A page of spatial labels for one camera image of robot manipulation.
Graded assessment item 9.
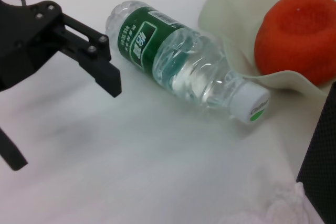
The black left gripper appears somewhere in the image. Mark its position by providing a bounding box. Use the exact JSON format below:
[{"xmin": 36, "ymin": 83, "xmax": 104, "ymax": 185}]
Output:
[{"xmin": 0, "ymin": 0, "xmax": 65, "ymax": 92}]

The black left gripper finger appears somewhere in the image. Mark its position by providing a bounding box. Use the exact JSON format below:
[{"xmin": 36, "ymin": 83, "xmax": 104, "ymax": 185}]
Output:
[
  {"xmin": 51, "ymin": 11, "xmax": 123, "ymax": 98},
  {"xmin": 0, "ymin": 126, "xmax": 29, "ymax": 172}
]

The clear bottle with green label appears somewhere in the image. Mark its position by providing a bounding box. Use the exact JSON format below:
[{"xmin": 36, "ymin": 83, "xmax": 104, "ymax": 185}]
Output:
[{"xmin": 105, "ymin": 0, "xmax": 270, "ymax": 125}]

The red-orange knitted orange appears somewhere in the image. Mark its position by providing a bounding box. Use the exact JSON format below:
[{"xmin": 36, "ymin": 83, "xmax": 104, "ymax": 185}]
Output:
[{"xmin": 254, "ymin": 0, "xmax": 336, "ymax": 86}]

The white paper ball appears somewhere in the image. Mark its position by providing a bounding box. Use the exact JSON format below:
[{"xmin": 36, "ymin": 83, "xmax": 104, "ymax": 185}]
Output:
[{"xmin": 223, "ymin": 174, "xmax": 328, "ymax": 224}]

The pale green glass fruit plate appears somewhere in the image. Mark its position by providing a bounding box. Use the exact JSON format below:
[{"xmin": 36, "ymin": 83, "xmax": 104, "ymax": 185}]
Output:
[{"xmin": 198, "ymin": 0, "xmax": 336, "ymax": 99}]

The black mesh pen holder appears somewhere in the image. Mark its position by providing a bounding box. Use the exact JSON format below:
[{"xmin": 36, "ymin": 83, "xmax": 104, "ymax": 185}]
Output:
[{"xmin": 296, "ymin": 81, "xmax": 336, "ymax": 224}]

